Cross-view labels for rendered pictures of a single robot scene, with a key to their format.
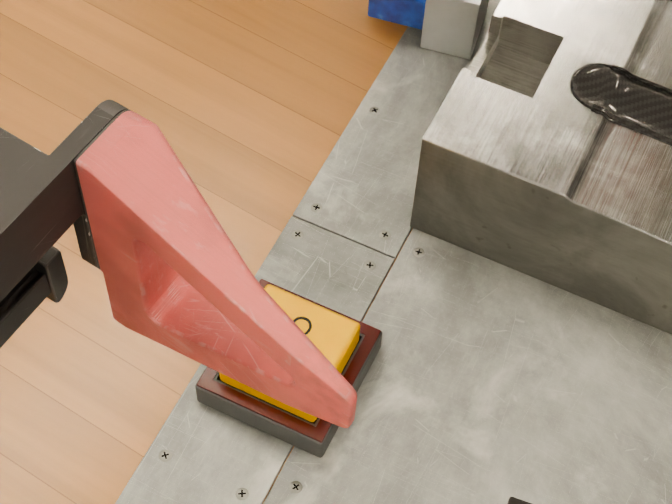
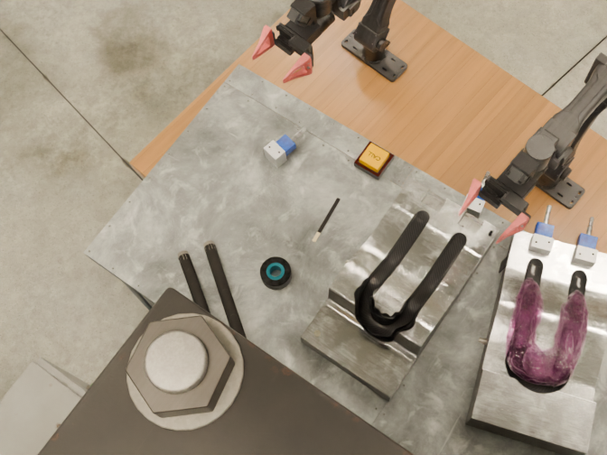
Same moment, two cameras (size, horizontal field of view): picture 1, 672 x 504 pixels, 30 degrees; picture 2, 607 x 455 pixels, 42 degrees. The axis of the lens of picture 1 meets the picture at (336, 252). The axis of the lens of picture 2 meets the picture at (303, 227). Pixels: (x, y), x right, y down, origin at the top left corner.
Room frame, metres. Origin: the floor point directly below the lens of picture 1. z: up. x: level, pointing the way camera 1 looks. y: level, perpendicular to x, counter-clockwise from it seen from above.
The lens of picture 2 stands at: (0.46, -0.92, 2.77)
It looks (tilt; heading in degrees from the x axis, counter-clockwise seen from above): 69 degrees down; 111
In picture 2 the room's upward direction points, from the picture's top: 10 degrees counter-clockwise
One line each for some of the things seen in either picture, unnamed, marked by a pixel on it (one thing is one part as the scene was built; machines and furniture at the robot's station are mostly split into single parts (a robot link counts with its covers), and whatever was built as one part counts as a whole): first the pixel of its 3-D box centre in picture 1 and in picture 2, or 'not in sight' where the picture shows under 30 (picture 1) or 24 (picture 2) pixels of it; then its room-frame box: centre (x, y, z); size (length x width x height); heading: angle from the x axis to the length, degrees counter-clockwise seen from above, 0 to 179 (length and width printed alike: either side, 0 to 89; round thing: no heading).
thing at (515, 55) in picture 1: (508, 74); (433, 202); (0.51, -0.10, 0.87); 0.05 x 0.05 x 0.04; 67
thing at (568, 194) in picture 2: not in sight; (549, 172); (0.79, 0.06, 0.84); 0.20 x 0.07 x 0.08; 150
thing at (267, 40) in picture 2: not in sight; (270, 48); (0.07, 0.08, 1.20); 0.09 x 0.07 x 0.07; 60
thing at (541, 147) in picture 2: not in sight; (545, 150); (0.71, -0.10, 1.24); 0.12 x 0.09 x 0.12; 60
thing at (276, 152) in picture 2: not in sight; (287, 143); (0.09, 0.02, 0.83); 0.13 x 0.05 x 0.05; 55
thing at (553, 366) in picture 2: not in sight; (547, 329); (0.82, -0.38, 0.90); 0.26 x 0.18 x 0.08; 84
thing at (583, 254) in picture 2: not in sight; (587, 240); (0.90, -0.12, 0.86); 0.13 x 0.05 x 0.05; 84
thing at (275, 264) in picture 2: not in sight; (275, 273); (0.14, -0.34, 0.82); 0.08 x 0.08 x 0.04
